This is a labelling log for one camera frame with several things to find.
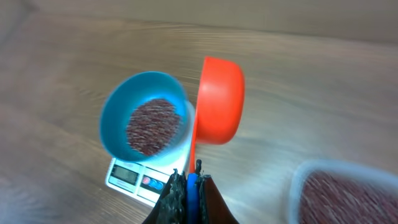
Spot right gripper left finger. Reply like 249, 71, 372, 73
142, 169, 187, 224

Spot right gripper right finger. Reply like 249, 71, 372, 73
196, 160, 239, 224

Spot red measuring scoop blue handle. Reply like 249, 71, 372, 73
186, 56, 245, 223

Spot white digital kitchen scale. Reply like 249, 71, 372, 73
105, 101, 195, 207

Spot red beans in bowl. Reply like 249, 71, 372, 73
126, 98, 182, 156

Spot blue metal bowl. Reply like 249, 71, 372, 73
99, 71, 190, 162

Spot clear plastic container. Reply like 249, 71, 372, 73
285, 159, 397, 224

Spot red azuki beans in container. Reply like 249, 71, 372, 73
298, 171, 397, 224

